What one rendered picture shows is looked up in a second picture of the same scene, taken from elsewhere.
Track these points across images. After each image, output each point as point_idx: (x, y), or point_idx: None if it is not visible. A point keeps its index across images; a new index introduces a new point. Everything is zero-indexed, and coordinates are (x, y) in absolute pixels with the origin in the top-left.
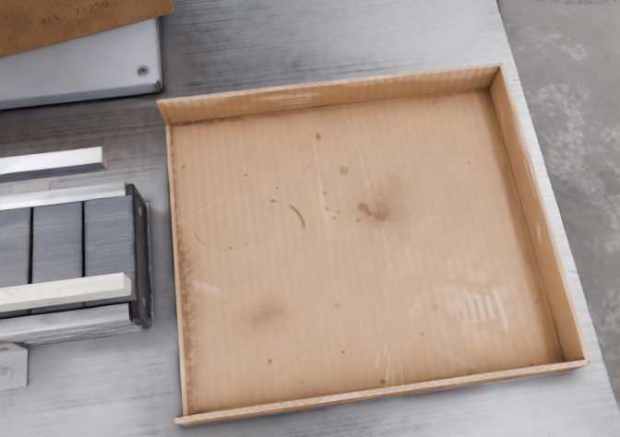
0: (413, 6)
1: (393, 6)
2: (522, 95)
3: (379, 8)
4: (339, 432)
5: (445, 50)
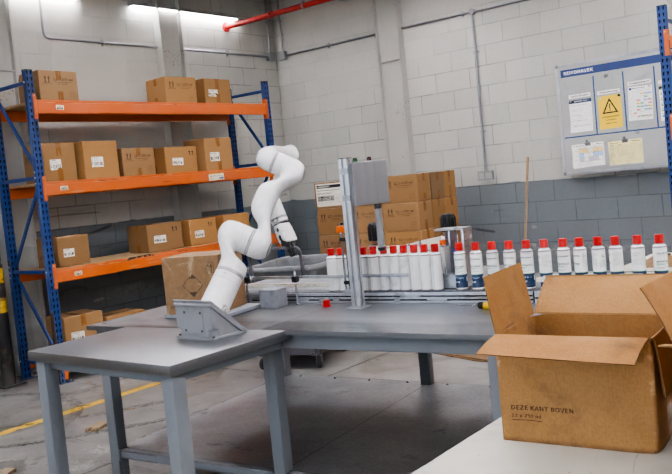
0: (161, 309)
1: (164, 309)
2: (165, 305)
3: (166, 309)
4: None
5: (166, 307)
